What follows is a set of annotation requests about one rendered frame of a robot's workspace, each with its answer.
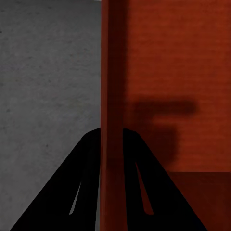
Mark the storage box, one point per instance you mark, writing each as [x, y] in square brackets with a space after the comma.
[166, 75]

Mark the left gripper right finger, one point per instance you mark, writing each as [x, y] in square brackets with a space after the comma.
[171, 210]

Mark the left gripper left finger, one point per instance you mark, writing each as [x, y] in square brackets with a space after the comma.
[50, 209]

